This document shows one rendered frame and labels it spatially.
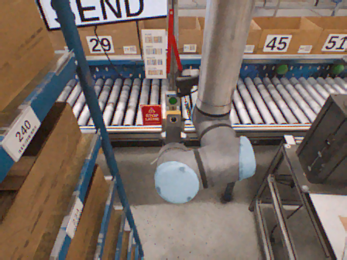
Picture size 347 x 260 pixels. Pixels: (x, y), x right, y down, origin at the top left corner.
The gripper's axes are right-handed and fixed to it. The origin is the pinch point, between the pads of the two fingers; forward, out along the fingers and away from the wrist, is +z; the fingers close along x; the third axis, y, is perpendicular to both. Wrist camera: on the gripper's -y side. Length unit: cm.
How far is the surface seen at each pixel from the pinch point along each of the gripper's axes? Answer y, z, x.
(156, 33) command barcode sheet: -35.0, 6.9, -7.9
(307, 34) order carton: -52, 69, 85
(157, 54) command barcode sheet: -28.3, 10.9, -7.4
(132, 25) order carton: -57, 96, -32
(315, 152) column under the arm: 6, 1, 56
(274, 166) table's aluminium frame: 25, 34, 58
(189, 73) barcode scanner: -21.9, 10.8, 5.3
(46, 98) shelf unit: -15, -46, -19
